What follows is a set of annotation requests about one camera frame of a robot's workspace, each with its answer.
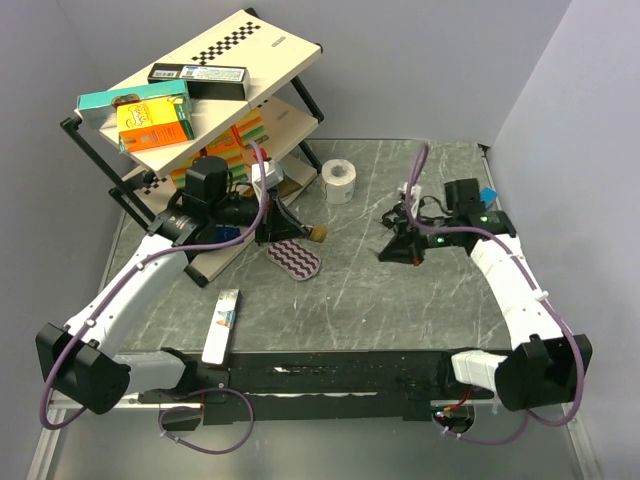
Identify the beige black tiered shelf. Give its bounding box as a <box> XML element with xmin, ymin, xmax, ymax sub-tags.
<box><xmin>61</xmin><ymin>9</ymin><xmax>323</xmax><ymax>286</ymax></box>

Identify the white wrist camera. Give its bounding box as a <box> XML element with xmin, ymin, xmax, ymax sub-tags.
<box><xmin>251</xmin><ymin>161</ymin><xmax>284</xmax><ymax>190</ymax></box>
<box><xmin>395</xmin><ymin>182</ymin><xmax>424</xmax><ymax>211</ymax></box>

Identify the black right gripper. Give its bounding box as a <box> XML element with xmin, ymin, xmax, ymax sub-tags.
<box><xmin>379</xmin><ymin>207</ymin><xmax>460</xmax><ymax>266</ymax></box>

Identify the blue snack bag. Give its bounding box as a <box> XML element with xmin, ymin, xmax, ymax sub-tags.
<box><xmin>213</xmin><ymin>226</ymin><xmax>241</xmax><ymax>243</ymax></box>

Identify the orange yellow box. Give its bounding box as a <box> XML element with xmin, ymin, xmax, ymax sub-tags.
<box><xmin>116</xmin><ymin>95</ymin><xmax>195</xmax><ymax>153</ymax></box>

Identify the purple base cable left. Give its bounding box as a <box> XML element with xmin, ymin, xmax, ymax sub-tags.
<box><xmin>158</xmin><ymin>387</ymin><xmax>257</xmax><ymax>455</ymax></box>

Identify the pink striped sponge pad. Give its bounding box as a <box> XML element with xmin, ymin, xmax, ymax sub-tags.
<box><xmin>266</xmin><ymin>240</ymin><xmax>321</xmax><ymax>282</ymax></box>

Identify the white toothpaste box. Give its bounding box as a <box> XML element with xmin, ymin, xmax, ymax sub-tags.
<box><xmin>201</xmin><ymin>289</ymin><xmax>242</xmax><ymax>365</ymax></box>

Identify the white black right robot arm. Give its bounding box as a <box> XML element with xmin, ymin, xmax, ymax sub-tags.
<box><xmin>378</xmin><ymin>178</ymin><xmax>593</xmax><ymax>411</ymax></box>

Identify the brass padlock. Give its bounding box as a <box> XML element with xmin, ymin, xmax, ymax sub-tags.
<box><xmin>307</xmin><ymin>225</ymin><xmax>328</xmax><ymax>243</ymax></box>

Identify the black white long box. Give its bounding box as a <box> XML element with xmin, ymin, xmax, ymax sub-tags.
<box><xmin>147</xmin><ymin>63</ymin><xmax>250</xmax><ymax>101</ymax></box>

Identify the black padlock with keys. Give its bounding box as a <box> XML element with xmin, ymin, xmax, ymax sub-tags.
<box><xmin>381</xmin><ymin>202</ymin><xmax>415</xmax><ymax>235</ymax></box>

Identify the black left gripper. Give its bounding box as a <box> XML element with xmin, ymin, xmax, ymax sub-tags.
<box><xmin>209</xmin><ymin>183</ymin><xmax>308</xmax><ymax>246</ymax></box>

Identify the blue silver box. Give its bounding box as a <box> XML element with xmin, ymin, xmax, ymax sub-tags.
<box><xmin>480</xmin><ymin>187</ymin><xmax>498</xmax><ymax>209</ymax></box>

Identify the yellow green sponge pack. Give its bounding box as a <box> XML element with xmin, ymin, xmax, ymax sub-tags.
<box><xmin>205</xmin><ymin>128</ymin><xmax>248</xmax><ymax>181</ymax></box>
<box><xmin>231</xmin><ymin>108</ymin><xmax>269</xmax><ymax>148</ymax></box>
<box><xmin>169</xmin><ymin>153</ymin><xmax>200</xmax><ymax>189</ymax></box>

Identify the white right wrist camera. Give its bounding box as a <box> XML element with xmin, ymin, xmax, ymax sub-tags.
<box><xmin>395</xmin><ymin>182</ymin><xmax>424</xmax><ymax>211</ymax></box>

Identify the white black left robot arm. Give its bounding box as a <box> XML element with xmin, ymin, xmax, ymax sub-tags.
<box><xmin>35</xmin><ymin>156</ymin><xmax>315</xmax><ymax>430</ymax></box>

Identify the teal long box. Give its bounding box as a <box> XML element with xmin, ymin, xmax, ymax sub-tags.
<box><xmin>76</xmin><ymin>80</ymin><xmax>191</xmax><ymax>130</ymax></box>

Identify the white toilet paper roll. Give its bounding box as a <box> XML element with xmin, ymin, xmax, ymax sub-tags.
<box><xmin>321</xmin><ymin>159</ymin><xmax>356</xmax><ymax>205</ymax></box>

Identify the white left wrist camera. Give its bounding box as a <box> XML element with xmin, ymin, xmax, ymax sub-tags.
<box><xmin>251</xmin><ymin>161</ymin><xmax>284</xmax><ymax>190</ymax></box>

